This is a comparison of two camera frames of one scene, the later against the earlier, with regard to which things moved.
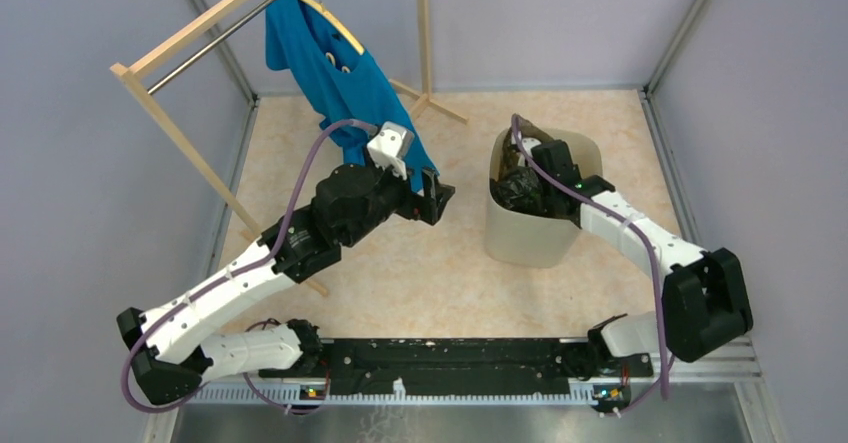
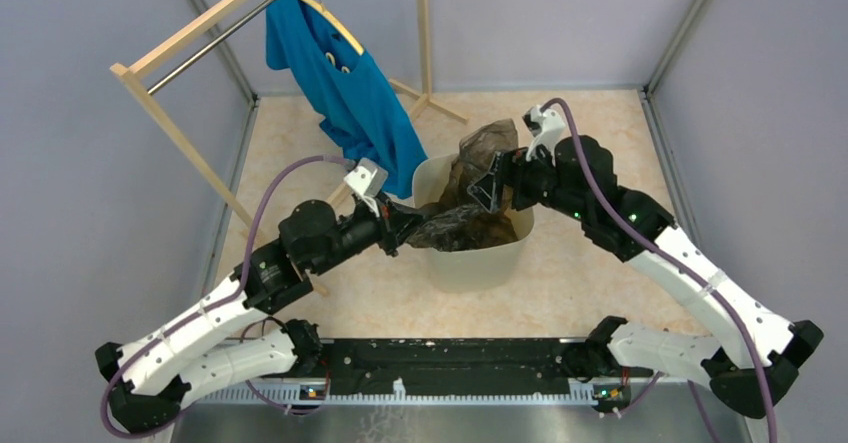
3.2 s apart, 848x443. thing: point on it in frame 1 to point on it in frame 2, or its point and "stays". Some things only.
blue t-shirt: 348,85 stays
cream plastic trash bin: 526,240 to 475,268
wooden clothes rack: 425,101 stays
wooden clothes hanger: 319,6 stays
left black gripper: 428,207 to 394,220
